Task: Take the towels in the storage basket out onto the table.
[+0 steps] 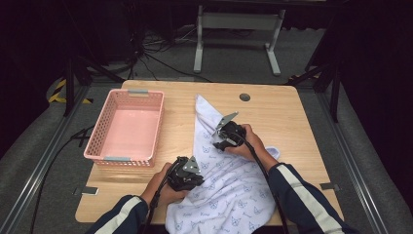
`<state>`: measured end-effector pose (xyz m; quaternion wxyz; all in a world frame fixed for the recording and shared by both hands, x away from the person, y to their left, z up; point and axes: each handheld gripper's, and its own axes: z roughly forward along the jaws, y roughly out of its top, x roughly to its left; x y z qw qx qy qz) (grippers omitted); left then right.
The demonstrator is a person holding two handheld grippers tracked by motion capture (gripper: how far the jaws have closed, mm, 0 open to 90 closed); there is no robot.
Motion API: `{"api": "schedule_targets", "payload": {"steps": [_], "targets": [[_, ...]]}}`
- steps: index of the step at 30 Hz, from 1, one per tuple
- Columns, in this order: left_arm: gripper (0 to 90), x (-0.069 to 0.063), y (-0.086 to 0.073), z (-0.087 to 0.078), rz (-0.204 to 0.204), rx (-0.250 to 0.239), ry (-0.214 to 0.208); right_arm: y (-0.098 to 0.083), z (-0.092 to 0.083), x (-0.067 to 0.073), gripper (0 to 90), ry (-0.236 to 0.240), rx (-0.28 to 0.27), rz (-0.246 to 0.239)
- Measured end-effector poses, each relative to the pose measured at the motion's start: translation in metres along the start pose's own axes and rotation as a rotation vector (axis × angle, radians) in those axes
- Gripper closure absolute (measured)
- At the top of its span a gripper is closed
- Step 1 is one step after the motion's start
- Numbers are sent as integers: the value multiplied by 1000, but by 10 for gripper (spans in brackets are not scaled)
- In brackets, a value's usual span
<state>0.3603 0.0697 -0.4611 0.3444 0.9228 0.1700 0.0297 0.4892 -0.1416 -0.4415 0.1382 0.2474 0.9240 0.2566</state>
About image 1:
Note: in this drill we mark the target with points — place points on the white printed towel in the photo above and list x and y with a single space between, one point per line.
227 191

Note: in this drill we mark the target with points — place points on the black tripod stand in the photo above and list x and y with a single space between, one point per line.
69 84
334 84

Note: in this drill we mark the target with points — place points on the yellow black hazard tape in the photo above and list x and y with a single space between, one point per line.
58 94

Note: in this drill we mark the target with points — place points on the aluminium floor rail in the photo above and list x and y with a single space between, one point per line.
354 156
35 175

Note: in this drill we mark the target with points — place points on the person's left hand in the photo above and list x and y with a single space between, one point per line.
162 190

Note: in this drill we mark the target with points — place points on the grey round table grommet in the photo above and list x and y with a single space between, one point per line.
244 97

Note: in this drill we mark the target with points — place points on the pink perforated plastic basket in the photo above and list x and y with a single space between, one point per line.
130 130

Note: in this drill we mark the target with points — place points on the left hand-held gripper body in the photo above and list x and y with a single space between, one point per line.
183 174

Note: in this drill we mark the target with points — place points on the person's right hand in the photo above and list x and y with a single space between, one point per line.
255 146

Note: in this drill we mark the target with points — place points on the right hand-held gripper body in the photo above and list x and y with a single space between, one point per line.
231 130

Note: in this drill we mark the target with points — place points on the white metal desk frame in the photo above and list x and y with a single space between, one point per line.
238 21

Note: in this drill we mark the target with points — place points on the grey metal table bracket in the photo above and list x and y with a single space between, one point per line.
87 190
329 186

